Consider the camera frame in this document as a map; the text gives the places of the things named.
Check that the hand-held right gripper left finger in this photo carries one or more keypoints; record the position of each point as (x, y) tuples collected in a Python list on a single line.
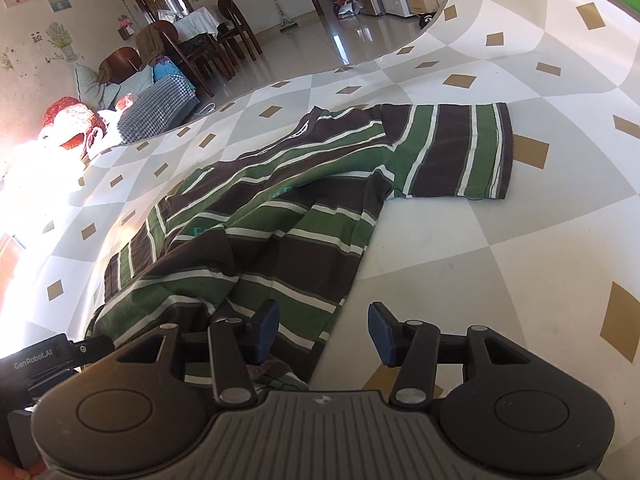
[(261, 332)]

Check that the plastic bag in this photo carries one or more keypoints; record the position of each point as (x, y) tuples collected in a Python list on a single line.
[(348, 7)]

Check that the round-backed wooden chair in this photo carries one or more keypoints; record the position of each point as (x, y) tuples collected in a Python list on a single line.
[(122, 62)]

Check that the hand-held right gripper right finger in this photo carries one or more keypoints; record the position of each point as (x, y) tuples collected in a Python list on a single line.
[(382, 332)]

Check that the person's left hand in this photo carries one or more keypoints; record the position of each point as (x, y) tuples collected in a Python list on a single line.
[(20, 472)]

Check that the green brown striped T-shirt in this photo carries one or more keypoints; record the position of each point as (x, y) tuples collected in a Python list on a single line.
[(300, 200)]

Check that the brown jacket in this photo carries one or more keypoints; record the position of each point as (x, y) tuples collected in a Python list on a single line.
[(150, 45)]

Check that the blue cloth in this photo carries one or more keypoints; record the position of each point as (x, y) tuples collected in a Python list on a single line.
[(165, 69)]

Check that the black slipper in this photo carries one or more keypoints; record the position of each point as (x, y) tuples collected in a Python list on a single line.
[(426, 20)]

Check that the small orange white packet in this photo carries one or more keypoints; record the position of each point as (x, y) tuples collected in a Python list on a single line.
[(126, 101)]

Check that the grey-green cushion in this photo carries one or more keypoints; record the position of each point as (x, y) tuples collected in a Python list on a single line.
[(100, 87)]

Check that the red patterned blanket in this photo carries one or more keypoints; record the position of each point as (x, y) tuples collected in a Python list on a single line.
[(70, 120)]

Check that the lavender wall decal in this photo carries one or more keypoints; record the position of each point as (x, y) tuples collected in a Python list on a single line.
[(62, 42)]

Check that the floor mop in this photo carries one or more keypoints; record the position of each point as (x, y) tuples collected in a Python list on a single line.
[(285, 22)]

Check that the dining table with white cloth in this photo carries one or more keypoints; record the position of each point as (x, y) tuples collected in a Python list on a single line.
[(192, 20)]

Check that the houndstooth covered sofa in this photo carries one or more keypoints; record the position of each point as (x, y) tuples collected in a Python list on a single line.
[(157, 107)]

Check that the red-brown wooden furniture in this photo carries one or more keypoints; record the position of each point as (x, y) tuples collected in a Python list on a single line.
[(10, 270)]

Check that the white power strip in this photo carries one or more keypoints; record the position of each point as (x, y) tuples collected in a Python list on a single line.
[(207, 106)]

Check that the grey white checkered tablecloth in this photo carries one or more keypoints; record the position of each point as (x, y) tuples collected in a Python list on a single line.
[(500, 260)]

